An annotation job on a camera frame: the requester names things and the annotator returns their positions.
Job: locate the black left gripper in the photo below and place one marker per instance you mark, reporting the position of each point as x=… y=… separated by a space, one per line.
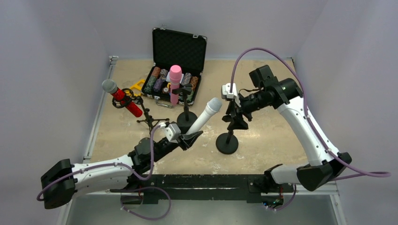
x=182 y=141

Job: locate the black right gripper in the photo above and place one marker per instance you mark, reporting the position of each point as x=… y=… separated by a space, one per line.
x=234 y=109

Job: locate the white microphone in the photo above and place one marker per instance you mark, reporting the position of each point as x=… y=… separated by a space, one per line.
x=212 y=107

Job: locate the black round base mic stand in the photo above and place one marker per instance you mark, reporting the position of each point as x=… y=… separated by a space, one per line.
x=227 y=143

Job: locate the black tripod shock mount stand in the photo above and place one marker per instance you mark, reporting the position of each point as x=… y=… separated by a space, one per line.
x=148 y=119

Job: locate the pink microphone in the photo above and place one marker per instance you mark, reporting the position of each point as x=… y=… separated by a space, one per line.
x=175 y=75

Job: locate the red glitter microphone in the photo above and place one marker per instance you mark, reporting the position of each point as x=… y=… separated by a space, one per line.
x=120 y=98

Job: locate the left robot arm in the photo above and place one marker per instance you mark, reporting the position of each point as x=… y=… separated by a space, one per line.
x=65 y=180

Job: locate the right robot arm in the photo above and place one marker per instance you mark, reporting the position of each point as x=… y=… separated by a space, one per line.
x=324 y=164

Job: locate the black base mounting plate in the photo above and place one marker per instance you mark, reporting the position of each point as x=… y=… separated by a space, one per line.
x=219 y=187

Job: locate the black poker chip case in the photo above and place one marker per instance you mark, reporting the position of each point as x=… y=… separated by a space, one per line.
x=172 y=47

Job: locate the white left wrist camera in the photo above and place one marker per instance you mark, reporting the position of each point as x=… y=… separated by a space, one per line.
x=169 y=132

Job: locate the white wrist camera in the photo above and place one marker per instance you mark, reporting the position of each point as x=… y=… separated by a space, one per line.
x=169 y=132
x=229 y=92

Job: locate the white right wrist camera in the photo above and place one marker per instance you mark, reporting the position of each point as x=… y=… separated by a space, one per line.
x=229 y=92

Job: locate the yellow plastic triangle frame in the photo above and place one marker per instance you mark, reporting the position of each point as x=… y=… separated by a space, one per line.
x=137 y=87

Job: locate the aluminium table edge rail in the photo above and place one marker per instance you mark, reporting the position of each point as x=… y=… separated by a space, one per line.
x=97 y=120

